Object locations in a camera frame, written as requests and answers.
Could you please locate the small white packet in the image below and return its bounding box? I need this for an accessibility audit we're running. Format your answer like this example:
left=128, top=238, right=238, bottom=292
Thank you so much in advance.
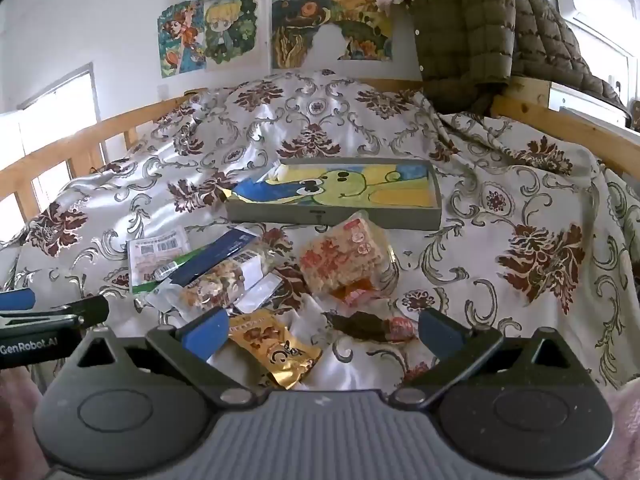
left=234, top=273, right=285, bottom=314

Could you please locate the wall poster with cartoon children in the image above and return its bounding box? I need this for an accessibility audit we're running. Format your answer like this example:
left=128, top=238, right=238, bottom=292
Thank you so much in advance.
left=157, top=0, right=262, bottom=79

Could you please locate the blue snack packet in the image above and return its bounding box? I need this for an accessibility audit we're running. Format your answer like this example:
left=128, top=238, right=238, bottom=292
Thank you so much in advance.
left=170, top=227, right=262, bottom=286

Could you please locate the pink fleece cloth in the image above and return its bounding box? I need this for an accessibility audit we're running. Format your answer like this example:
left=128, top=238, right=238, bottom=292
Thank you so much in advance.
left=0, top=365, right=51, bottom=480
left=600, top=380, right=640, bottom=480

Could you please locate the clear nut bar packet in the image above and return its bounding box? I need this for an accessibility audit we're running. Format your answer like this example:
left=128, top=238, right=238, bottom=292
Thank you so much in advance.
left=145, top=252, right=268, bottom=312

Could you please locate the gold snack packet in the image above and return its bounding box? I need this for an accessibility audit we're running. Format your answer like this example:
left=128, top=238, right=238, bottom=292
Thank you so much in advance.
left=227, top=308, right=323, bottom=391

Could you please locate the white air conditioner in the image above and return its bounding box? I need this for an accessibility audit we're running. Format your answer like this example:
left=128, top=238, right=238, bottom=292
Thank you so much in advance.
left=552, top=0, right=639, bottom=111

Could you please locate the window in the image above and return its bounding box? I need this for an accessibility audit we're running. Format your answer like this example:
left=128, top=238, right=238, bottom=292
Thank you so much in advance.
left=0, top=62, right=99, bottom=221

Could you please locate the olive quilted jacket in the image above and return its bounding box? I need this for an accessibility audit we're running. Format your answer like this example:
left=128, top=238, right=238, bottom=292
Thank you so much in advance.
left=410, top=0, right=632, bottom=116

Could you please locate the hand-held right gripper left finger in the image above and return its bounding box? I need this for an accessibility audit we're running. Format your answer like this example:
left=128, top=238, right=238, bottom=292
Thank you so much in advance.
left=64, top=307, right=256, bottom=407

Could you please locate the green snack packet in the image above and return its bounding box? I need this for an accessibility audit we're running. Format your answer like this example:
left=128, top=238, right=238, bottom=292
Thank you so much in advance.
left=154, top=254, right=197, bottom=282

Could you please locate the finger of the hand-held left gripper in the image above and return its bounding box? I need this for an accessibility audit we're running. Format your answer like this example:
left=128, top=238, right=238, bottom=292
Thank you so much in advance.
left=0, top=288, right=37, bottom=312
left=0, top=295, right=110, bottom=334

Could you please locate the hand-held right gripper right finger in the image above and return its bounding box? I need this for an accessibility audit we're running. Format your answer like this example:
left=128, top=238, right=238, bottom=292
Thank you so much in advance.
left=392, top=308, right=576, bottom=407

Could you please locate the wooden bed end board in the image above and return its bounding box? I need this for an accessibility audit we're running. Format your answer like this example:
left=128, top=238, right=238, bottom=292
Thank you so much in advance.
left=490, top=77, right=640, bottom=171

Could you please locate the dark brown snack packet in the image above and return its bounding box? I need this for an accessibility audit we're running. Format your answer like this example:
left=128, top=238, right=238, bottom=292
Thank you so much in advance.
left=322, top=310, right=419, bottom=344

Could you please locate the grey tray with cartoon painting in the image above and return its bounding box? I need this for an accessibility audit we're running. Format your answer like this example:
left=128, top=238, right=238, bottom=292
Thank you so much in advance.
left=223, top=156, right=444, bottom=231

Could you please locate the rice cracker packet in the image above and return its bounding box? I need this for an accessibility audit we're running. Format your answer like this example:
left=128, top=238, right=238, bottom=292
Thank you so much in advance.
left=299, top=211, right=392, bottom=294

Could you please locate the floral satin blanket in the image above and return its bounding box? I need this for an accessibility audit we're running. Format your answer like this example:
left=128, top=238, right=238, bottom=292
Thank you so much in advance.
left=0, top=69, right=640, bottom=411

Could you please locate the white packet with barcode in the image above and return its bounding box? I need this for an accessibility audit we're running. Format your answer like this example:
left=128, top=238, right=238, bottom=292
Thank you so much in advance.
left=127, top=225, right=193, bottom=293

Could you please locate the orange and black wall poster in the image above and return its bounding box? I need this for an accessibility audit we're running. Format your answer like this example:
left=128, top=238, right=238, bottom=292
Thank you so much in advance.
left=270, top=0, right=394, bottom=72

